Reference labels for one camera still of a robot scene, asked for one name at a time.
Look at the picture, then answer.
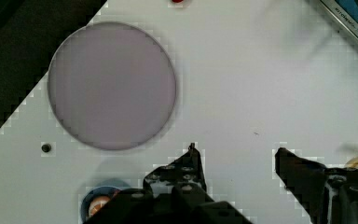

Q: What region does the orange slice toy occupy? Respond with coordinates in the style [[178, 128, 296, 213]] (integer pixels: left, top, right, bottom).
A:
[[88, 196, 110, 217]]

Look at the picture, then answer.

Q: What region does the table screw hole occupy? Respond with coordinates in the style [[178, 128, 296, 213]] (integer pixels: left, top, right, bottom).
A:
[[41, 144, 51, 153]]

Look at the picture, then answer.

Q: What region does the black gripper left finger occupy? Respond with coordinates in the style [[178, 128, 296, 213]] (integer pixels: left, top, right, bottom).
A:
[[83, 144, 252, 224]]

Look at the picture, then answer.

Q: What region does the small blue bowl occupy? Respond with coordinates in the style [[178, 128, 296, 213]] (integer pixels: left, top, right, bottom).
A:
[[79, 178, 130, 223]]

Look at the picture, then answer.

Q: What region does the round grey plate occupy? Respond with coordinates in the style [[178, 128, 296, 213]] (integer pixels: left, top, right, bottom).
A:
[[48, 22, 177, 150]]

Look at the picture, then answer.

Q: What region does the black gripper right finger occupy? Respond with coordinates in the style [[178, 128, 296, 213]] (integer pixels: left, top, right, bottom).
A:
[[275, 147, 358, 224]]

